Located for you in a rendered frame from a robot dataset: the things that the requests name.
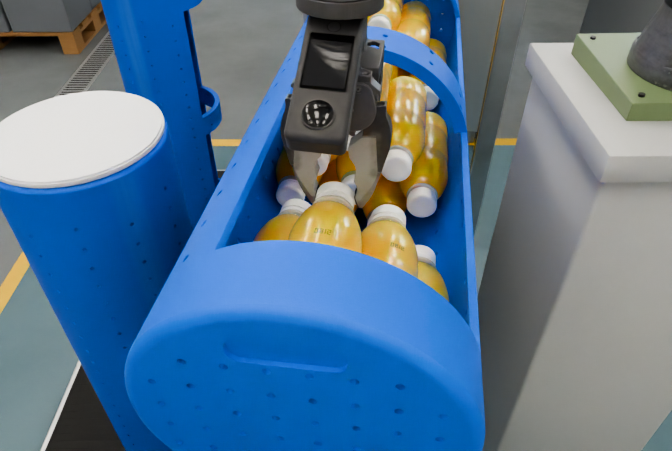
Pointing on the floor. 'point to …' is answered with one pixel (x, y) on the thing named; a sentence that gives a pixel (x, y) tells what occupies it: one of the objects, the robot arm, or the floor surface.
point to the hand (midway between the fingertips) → (336, 198)
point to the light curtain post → (500, 69)
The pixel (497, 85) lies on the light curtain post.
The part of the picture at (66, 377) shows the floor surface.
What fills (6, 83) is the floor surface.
